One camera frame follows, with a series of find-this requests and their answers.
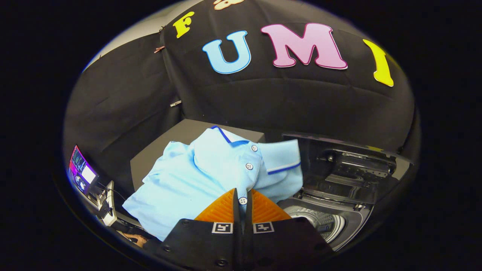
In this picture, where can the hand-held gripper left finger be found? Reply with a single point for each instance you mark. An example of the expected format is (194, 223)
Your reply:
(236, 226)

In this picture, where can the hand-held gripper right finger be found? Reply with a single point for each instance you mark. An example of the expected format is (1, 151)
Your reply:
(247, 226)

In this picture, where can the light blue polo shirt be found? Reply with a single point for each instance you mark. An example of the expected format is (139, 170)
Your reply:
(196, 180)

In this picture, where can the dark grey washing machine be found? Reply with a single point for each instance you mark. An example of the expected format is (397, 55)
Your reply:
(339, 214)

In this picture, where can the grey box cabinet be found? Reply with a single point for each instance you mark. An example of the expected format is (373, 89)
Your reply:
(177, 131)

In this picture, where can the white device stand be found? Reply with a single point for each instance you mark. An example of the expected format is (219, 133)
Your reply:
(109, 207)

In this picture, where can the black backdrop cloth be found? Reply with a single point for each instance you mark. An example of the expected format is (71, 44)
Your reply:
(293, 101)

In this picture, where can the silver cloth clip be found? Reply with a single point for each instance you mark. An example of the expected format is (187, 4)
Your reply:
(175, 103)

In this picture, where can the lit computer monitor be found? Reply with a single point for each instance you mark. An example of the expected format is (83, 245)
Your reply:
(82, 169)

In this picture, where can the copper cloth clip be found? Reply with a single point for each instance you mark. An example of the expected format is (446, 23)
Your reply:
(159, 49)

